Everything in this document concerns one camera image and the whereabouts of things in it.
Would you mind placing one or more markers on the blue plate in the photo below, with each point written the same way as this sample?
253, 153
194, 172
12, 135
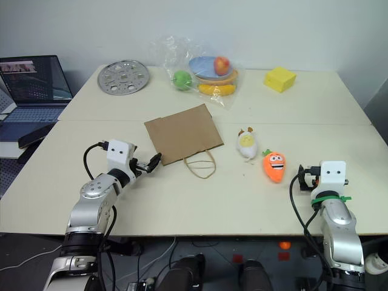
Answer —
201, 67

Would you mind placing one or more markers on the white perforated stand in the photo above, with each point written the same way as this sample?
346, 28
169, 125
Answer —
6, 101

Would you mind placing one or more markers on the yellow sponge block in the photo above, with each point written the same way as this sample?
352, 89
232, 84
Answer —
279, 79

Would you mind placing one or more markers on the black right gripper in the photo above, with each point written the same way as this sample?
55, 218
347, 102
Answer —
312, 179

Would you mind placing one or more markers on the orange carrot plush toy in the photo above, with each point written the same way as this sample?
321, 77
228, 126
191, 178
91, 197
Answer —
275, 166

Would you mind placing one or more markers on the green zip tie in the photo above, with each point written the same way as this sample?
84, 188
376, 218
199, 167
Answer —
325, 199

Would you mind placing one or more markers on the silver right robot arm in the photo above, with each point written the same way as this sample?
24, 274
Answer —
342, 230

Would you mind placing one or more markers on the open dark blue laptop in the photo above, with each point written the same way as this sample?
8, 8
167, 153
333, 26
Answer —
33, 91

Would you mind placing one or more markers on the green toy apple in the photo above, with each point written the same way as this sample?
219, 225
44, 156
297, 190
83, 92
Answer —
182, 80

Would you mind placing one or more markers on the orange plate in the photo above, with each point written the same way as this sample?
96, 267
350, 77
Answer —
230, 78

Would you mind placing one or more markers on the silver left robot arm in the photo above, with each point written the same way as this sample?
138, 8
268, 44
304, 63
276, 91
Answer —
91, 206

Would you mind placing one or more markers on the red toy apple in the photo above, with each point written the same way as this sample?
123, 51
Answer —
222, 65

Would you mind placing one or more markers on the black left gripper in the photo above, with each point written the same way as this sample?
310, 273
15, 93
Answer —
140, 166

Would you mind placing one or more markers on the dark rounded shape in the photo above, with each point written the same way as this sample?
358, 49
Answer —
256, 277
183, 274

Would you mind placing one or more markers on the yellow toy banana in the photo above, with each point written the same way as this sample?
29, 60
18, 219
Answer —
216, 89

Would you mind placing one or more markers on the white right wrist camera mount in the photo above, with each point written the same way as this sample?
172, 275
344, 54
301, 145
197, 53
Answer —
333, 174

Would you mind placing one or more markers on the white yellow plush toy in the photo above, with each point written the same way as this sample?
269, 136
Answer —
247, 144

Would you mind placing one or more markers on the small orange ball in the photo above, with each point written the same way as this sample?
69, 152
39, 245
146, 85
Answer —
285, 245

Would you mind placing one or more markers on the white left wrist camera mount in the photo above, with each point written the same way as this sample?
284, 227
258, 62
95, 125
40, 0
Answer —
119, 154

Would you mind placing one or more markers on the round perforated metal steamer plate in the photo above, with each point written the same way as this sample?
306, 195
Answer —
123, 77

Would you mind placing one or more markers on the clear plastic bag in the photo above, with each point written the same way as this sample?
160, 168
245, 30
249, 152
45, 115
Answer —
212, 100

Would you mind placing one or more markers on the black tablet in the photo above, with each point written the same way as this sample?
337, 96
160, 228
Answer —
35, 135

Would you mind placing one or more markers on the white box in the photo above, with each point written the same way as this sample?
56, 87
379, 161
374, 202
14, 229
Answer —
12, 149

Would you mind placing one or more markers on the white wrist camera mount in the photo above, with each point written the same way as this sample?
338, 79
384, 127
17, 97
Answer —
119, 154
333, 174

